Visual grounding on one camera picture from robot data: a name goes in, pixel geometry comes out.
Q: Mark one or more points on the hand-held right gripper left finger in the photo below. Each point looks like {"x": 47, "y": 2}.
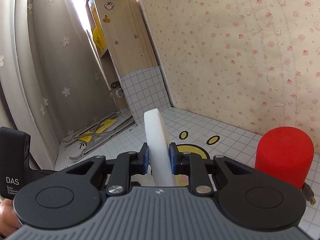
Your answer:
{"x": 147, "y": 158}

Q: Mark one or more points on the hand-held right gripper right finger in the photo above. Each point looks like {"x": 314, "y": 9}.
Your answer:
{"x": 172, "y": 160}

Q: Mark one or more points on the white sponge block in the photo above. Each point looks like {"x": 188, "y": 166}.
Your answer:
{"x": 156, "y": 135}

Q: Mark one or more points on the person's left hand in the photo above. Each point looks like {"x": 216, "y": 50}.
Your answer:
{"x": 7, "y": 217}

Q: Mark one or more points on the flat yellow packet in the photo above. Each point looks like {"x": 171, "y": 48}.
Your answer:
{"x": 107, "y": 125}

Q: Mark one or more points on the folded metal laptop stand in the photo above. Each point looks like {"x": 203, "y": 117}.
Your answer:
{"x": 92, "y": 142}

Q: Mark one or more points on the metal clamp hardware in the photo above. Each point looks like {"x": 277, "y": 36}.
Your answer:
{"x": 115, "y": 90}

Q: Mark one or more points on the grey flowered curtain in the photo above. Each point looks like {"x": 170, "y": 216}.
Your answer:
{"x": 50, "y": 67}

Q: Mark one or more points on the red cylindrical speaker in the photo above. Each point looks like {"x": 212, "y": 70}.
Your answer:
{"x": 282, "y": 155}

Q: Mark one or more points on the yellow round toy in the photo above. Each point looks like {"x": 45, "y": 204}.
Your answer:
{"x": 98, "y": 37}

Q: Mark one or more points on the wooden shelf unit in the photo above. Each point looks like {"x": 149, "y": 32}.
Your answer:
{"x": 125, "y": 30}

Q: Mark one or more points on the tall yellow box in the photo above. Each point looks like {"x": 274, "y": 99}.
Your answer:
{"x": 95, "y": 15}

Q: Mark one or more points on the round bear sticker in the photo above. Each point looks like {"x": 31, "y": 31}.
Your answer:
{"x": 108, "y": 6}

